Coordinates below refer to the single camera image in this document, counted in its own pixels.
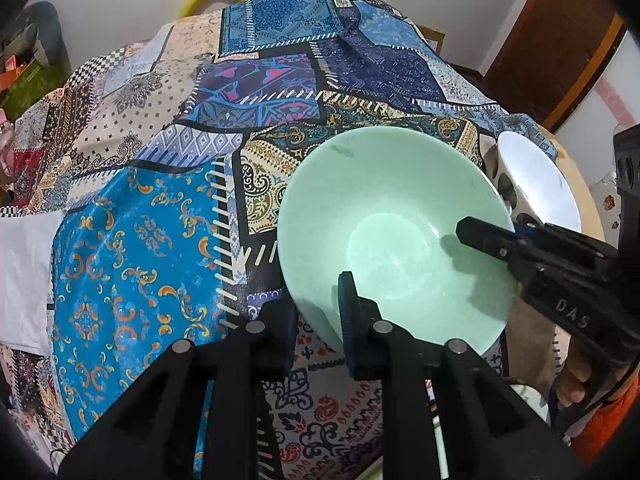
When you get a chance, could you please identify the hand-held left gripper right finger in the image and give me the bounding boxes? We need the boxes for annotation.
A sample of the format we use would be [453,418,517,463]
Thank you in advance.
[337,271,586,480]

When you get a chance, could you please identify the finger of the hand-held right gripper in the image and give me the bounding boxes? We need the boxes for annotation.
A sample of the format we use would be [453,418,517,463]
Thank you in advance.
[514,224,548,245]
[456,216,532,273]

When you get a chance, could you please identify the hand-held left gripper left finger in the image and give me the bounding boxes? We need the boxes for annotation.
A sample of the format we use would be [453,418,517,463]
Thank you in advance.
[57,295,301,480]

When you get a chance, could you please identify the green bowl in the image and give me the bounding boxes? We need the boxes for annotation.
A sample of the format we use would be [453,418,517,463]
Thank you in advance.
[276,127,518,358]

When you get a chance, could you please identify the person's right hand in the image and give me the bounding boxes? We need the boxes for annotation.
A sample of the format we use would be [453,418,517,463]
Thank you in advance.
[554,329,603,407]

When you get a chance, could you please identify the white bowl with spotted outside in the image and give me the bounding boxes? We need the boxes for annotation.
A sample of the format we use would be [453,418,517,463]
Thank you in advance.
[494,131,584,235]

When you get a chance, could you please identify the white stickered object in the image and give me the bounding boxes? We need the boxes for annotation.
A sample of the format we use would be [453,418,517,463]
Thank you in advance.
[589,169,622,233]

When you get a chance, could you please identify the brown wooden door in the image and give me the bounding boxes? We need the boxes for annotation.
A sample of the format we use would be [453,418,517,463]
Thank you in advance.
[484,0,627,132]

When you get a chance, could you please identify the patchwork printed blanket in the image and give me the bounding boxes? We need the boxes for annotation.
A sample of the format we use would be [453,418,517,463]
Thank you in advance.
[0,0,561,480]

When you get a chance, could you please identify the white cloth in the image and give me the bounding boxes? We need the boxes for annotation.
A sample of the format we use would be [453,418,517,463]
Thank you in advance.
[0,209,67,357]

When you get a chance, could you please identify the grey stuffed toy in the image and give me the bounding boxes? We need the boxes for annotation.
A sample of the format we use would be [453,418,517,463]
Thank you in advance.
[19,1,72,67]

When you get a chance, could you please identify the pink wall decal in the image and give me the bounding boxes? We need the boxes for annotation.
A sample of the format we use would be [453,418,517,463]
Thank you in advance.
[594,79,640,127]

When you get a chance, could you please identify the wooden frame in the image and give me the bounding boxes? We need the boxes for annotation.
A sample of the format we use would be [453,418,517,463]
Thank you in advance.
[419,25,447,55]

